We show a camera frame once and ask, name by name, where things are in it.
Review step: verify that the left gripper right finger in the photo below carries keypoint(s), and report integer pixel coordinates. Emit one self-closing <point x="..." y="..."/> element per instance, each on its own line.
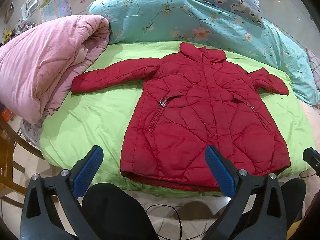
<point x="256" y="209"/>

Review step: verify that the pink folded quilt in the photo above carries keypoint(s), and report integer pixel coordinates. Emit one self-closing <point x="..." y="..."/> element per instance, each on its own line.
<point x="39" y="65"/>

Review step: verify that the teal floral duvet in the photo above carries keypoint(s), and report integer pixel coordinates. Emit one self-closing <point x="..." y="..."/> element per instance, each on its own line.
<point x="193" y="21"/>

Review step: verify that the wall calendar poster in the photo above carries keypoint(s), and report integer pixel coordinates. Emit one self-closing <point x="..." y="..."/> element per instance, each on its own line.
<point x="54" y="9"/>

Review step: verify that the wooden chair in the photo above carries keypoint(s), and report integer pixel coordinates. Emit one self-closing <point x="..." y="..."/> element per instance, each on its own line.
<point x="9" y="139"/>

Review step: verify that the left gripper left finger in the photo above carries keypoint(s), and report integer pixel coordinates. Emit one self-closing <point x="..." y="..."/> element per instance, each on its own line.
<point x="40" y="219"/>

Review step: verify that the red quilted puffer jacket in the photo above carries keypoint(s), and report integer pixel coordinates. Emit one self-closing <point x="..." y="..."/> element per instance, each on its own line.
<point x="190" y="100"/>

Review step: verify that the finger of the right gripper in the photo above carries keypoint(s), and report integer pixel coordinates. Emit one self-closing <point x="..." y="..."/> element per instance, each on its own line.
<point x="312" y="158"/>

